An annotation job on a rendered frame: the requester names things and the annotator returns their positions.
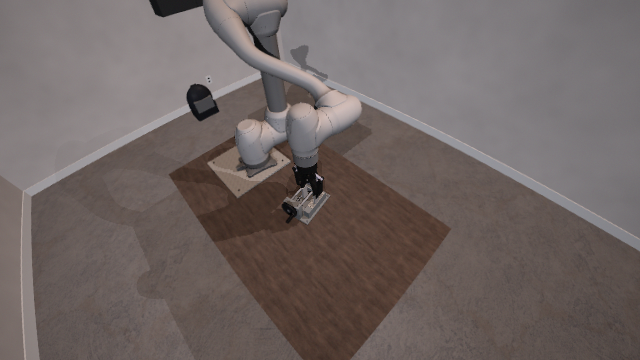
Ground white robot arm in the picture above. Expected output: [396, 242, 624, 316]
[203, 0, 362, 178]

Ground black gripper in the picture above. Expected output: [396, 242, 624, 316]
[292, 163, 324, 204]

